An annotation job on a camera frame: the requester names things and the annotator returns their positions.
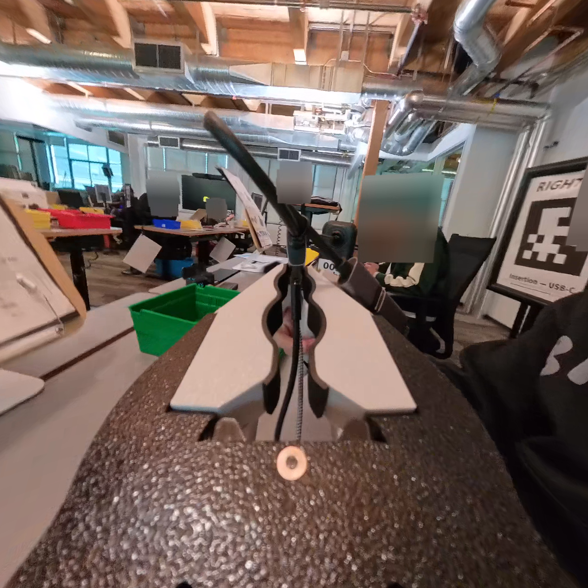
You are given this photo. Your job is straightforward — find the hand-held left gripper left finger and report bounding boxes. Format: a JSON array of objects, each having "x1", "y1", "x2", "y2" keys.
[{"x1": 169, "y1": 264, "x2": 288, "y2": 443}]

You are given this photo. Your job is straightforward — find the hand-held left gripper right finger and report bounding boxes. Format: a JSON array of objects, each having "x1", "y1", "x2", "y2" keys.
[{"x1": 303, "y1": 266, "x2": 418, "y2": 441}]

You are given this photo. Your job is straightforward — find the black usb cable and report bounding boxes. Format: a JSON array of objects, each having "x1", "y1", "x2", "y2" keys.
[{"x1": 202, "y1": 110, "x2": 309, "y2": 442}]

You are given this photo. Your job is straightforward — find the grey usb hub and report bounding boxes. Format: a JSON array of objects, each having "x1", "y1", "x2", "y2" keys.
[{"x1": 340, "y1": 256, "x2": 409, "y2": 332}]

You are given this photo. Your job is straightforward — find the grey braided cable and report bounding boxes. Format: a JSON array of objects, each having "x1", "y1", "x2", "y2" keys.
[{"x1": 295, "y1": 333, "x2": 307, "y2": 443}]

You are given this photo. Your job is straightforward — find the green plastic bin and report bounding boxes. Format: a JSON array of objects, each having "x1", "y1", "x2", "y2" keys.
[{"x1": 129, "y1": 283, "x2": 240, "y2": 356}]

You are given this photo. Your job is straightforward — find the person's right hand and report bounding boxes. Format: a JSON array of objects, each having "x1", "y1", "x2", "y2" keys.
[{"x1": 274, "y1": 305, "x2": 319, "y2": 358}]

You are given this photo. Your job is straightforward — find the white paper sheet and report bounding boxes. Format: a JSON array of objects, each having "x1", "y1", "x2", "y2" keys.
[{"x1": 232, "y1": 254, "x2": 288, "y2": 273}]

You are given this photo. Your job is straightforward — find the white hanging card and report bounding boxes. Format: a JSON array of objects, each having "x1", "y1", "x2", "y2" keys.
[
  {"x1": 209, "y1": 236, "x2": 237, "y2": 262},
  {"x1": 123, "y1": 234, "x2": 162, "y2": 273}
]

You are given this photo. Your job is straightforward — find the black office chair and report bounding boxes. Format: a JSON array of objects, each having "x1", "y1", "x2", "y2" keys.
[{"x1": 386, "y1": 233, "x2": 498, "y2": 360}]

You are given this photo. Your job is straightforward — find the wooden table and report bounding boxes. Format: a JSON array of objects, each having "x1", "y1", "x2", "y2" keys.
[
  {"x1": 39, "y1": 225, "x2": 123, "y2": 309},
  {"x1": 134, "y1": 224, "x2": 252, "y2": 277}
]

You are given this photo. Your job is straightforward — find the black monitor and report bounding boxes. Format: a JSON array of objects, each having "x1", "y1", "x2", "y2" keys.
[{"x1": 181, "y1": 175, "x2": 237, "y2": 212}]

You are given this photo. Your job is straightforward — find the red plastic bin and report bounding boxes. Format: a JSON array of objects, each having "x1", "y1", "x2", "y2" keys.
[{"x1": 51, "y1": 210, "x2": 114, "y2": 229}]

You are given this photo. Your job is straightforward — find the framed marker poster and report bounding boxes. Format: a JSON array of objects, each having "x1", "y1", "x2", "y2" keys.
[{"x1": 487, "y1": 158, "x2": 588, "y2": 304}]

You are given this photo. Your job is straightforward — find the white stand base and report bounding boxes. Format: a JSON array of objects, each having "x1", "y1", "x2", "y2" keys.
[{"x1": 0, "y1": 369, "x2": 46, "y2": 416}]

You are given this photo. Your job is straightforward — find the wooden document stand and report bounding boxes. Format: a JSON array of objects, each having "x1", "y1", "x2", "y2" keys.
[{"x1": 0, "y1": 193, "x2": 88, "y2": 352}]

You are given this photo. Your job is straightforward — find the silver ventilation duct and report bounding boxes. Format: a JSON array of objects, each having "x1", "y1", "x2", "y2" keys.
[
  {"x1": 0, "y1": 41, "x2": 364, "y2": 108},
  {"x1": 76, "y1": 108, "x2": 368, "y2": 152}
]

